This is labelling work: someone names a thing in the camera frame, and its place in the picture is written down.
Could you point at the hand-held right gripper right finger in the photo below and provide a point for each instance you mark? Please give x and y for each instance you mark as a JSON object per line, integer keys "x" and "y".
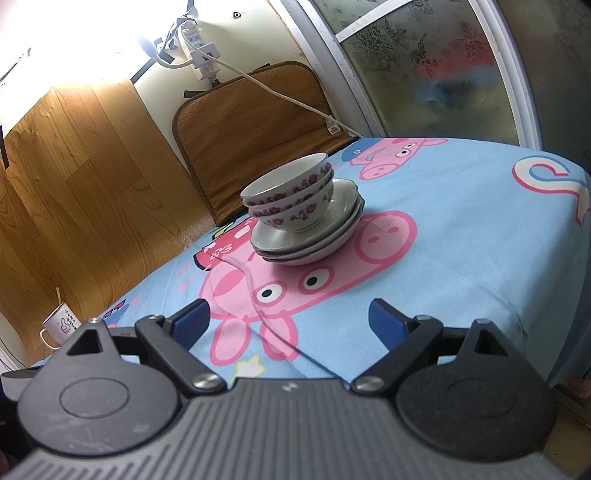
{"x": 392, "y": 325}

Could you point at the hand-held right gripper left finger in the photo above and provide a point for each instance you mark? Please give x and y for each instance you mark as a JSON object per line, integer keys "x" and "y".
{"x": 190, "y": 323}

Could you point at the white scalloped plate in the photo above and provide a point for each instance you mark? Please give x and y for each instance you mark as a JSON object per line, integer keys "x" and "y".
{"x": 323, "y": 258}
{"x": 277, "y": 240}
{"x": 339, "y": 230}

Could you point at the white floral bowl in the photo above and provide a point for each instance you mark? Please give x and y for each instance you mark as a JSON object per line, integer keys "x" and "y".
{"x": 277, "y": 184}
{"x": 304, "y": 196}
{"x": 300, "y": 221}

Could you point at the white enamel mug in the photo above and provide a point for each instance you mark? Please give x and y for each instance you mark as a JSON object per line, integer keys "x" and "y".
{"x": 62, "y": 325}

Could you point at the golden spoon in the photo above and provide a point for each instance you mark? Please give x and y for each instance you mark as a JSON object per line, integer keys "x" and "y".
{"x": 59, "y": 295}

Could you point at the cartoon pig printed blanket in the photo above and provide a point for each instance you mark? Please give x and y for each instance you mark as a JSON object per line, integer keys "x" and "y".
{"x": 461, "y": 230}

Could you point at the brown heating pad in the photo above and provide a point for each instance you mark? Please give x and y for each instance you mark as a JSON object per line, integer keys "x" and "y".
{"x": 221, "y": 138}

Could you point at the black tape strip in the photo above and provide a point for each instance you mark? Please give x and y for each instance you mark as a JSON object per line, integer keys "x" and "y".
{"x": 193, "y": 94}
{"x": 4, "y": 147}
{"x": 142, "y": 74}

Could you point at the frosted glass sliding door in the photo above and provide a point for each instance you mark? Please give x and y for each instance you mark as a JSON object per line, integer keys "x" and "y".
{"x": 415, "y": 64}

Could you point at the white plug adapter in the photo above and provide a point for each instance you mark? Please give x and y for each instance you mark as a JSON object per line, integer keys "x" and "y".
{"x": 205, "y": 60}

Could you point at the white power strip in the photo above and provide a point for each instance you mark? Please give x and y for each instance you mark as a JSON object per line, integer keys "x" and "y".
{"x": 191, "y": 32}

